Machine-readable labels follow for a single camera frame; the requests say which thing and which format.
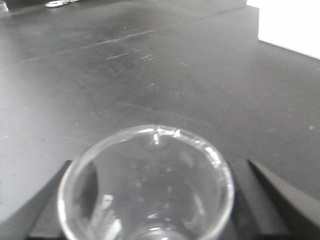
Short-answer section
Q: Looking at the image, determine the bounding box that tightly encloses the white box on table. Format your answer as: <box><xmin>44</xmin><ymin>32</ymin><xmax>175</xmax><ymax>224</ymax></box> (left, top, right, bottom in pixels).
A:
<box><xmin>257</xmin><ymin>0</ymin><xmax>320</xmax><ymax>59</ymax></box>

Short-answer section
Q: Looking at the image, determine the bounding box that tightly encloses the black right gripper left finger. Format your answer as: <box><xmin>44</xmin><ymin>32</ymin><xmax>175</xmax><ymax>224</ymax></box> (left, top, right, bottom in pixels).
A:
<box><xmin>27</xmin><ymin>160</ymin><xmax>72</xmax><ymax>240</ymax></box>

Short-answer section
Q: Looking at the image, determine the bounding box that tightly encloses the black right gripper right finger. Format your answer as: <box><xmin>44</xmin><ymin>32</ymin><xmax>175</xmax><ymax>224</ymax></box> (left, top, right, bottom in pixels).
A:
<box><xmin>228</xmin><ymin>159</ymin><xmax>320</xmax><ymax>240</ymax></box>

